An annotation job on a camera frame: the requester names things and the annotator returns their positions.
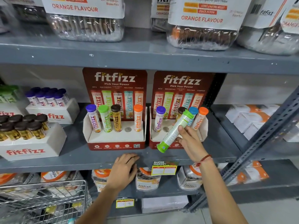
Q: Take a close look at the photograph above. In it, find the clear jar with white label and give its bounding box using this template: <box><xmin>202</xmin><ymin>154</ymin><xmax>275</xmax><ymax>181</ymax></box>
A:
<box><xmin>2</xmin><ymin>0</ymin><xmax>47</xmax><ymax>24</ymax></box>
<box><xmin>166</xmin><ymin>0</ymin><xmax>253</xmax><ymax>51</ymax></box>
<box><xmin>151</xmin><ymin>0</ymin><xmax>171</xmax><ymax>33</ymax></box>
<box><xmin>41</xmin><ymin>0</ymin><xmax>126</xmax><ymax>43</ymax></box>
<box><xmin>236</xmin><ymin>0</ymin><xmax>299</xmax><ymax>56</ymax></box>

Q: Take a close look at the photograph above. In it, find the blue-capped tablet tube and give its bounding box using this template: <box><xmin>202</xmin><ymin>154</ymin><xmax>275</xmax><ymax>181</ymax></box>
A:
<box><xmin>187</xmin><ymin>107</ymin><xmax>199</xmax><ymax>126</ymax></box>

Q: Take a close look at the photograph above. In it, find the person's left hand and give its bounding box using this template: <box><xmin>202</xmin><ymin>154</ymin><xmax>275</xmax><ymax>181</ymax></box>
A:
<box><xmin>106</xmin><ymin>153</ymin><xmax>140</xmax><ymax>191</ymax></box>

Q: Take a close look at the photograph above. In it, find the wire shopping cart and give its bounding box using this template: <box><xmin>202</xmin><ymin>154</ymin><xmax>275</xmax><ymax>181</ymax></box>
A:
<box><xmin>0</xmin><ymin>180</ymin><xmax>92</xmax><ymax>224</ymax></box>

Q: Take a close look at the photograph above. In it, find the group of green tubes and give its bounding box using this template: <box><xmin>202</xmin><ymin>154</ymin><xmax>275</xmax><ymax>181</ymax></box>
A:
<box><xmin>0</xmin><ymin>85</ymin><xmax>22</xmax><ymax>103</ymax></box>

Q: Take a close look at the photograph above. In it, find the green-capped green tablet tube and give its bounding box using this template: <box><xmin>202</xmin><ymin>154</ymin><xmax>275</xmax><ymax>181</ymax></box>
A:
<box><xmin>98</xmin><ymin>105</ymin><xmax>112</xmax><ymax>133</ymax></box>

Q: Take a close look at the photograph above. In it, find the brown-capped yellow tablet tube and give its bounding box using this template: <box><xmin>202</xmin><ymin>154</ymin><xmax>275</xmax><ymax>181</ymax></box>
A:
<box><xmin>111</xmin><ymin>104</ymin><xmax>122</xmax><ymax>132</ymax></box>
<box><xmin>176</xmin><ymin>107</ymin><xmax>187</xmax><ymax>121</ymax></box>

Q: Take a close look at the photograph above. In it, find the grey metal shelf rack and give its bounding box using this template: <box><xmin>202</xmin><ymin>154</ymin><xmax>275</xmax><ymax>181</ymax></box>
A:
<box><xmin>0</xmin><ymin>21</ymin><xmax>299</xmax><ymax>219</ymax></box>

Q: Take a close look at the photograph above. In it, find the purple-capped tablet tube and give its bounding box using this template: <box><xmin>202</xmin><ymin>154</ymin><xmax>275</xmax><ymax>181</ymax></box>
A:
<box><xmin>85</xmin><ymin>104</ymin><xmax>102</xmax><ymax>133</ymax></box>
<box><xmin>153</xmin><ymin>106</ymin><xmax>166</xmax><ymax>132</ymax></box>

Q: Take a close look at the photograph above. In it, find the orange-lidded clear jar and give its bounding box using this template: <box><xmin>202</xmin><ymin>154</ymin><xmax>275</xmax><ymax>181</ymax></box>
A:
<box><xmin>41</xmin><ymin>171</ymin><xmax>81</xmax><ymax>184</ymax></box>
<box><xmin>177</xmin><ymin>164</ymin><xmax>203</xmax><ymax>191</ymax></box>
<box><xmin>135</xmin><ymin>167</ymin><xmax>162</xmax><ymax>192</ymax></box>
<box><xmin>0</xmin><ymin>173</ymin><xmax>18</xmax><ymax>186</ymax></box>
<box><xmin>91</xmin><ymin>169</ymin><xmax>112</xmax><ymax>193</ymax></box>

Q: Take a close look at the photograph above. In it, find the person's right forearm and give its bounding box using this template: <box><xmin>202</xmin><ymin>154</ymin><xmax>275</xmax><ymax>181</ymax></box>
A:
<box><xmin>198</xmin><ymin>159</ymin><xmax>248</xmax><ymax>224</ymax></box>

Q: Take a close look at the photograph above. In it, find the person's left forearm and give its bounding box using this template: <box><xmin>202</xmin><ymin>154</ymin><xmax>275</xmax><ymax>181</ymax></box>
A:
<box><xmin>75</xmin><ymin>184</ymin><xmax>122</xmax><ymax>224</ymax></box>

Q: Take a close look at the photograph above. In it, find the stack of white orange boxes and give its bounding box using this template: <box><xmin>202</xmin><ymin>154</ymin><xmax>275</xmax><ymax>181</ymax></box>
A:
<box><xmin>225</xmin><ymin>104</ymin><xmax>299</xmax><ymax>143</ymax></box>

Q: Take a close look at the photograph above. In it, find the plain white carton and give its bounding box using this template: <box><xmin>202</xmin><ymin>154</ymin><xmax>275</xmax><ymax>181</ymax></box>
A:
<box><xmin>141</xmin><ymin>195</ymin><xmax>189</xmax><ymax>214</ymax></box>

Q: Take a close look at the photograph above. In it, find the group of brown-capped tubes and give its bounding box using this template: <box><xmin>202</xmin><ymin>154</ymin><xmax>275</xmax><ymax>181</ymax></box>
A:
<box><xmin>0</xmin><ymin>114</ymin><xmax>50</xmax><ymax>141</ymax></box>

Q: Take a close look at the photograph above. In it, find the group of purple-capped tubes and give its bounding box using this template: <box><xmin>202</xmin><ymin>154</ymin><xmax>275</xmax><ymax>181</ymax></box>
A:
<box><xmin>25</xmin><ymin>87</ymin><xmax>70</xmax><ymax>107</ymax></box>

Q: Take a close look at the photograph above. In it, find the green-capped white tablet tube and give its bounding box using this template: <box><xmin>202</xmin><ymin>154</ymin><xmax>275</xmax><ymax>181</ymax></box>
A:
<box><xmin>157</xmin><ymin>110</ymin><xmax>195</xmax><ymax>153</ymax></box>

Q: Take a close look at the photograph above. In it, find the yellow price tag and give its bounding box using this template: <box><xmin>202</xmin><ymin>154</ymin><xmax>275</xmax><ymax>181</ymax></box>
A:
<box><xmin>116</xmin><ymin>197</ymin><xmax>135</xmax><ymax>209</ymax></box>
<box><xmin>151</xmin><ymin>161</ymin><xmax>179</xmax><ymax>177</ymax></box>

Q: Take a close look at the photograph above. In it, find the red thread bracelet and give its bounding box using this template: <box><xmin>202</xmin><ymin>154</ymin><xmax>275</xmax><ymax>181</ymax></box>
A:
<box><xmin>196</xmin><ymin>154</ymin><xmax>212</xmax><ymax>167</ymax></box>

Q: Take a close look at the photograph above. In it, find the red cardboard display stand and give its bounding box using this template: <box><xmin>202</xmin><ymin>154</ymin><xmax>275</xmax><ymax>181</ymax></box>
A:
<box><xmin>149</xmin><ymin>71</ymin><xmax>214</xmax><ymax>150</ymax></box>
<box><xmin>82</xmin><ymin>68</ymin><xmax>148</xmax><ymax>151</ymax></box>

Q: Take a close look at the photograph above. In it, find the white display box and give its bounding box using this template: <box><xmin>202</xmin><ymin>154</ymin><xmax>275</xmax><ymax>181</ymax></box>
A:
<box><xmin>0</xmin><ymin>122</ymin><xmax>67</xmax><ymax>161</ymax></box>
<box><xmin>0</xmin><ymin>103</ymin><xmax>29</xmax><ymax>117</ymax></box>
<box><xmin>25</xmin><ymin>98</ymin><xmax>80</xmax><ymax>125</ymax></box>

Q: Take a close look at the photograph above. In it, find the orange-capped tablet tube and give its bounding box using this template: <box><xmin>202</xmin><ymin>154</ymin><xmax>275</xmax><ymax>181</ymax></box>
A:
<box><xmin>134</xmin><ymin>104</ymin><xmax>143</xmax><ymax>132</ymax></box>
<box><xmin>192</xmin><ymin>107</ymin><xmax>209</xmax><ymax>130</ymax></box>

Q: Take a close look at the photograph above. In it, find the pile of white orange cartons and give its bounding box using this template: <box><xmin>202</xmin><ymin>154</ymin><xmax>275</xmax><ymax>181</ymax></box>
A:
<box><xmin>227</xmin><ymin>161</ymin><xmax>270</xmax><ymax>186</ymax></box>

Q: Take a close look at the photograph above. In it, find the person's right hand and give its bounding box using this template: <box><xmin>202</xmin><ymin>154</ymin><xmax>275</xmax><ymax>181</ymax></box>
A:
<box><xmin>176</xmin><ymin>125</ymin><xmax>209</xmax><ymax>163</ymax></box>

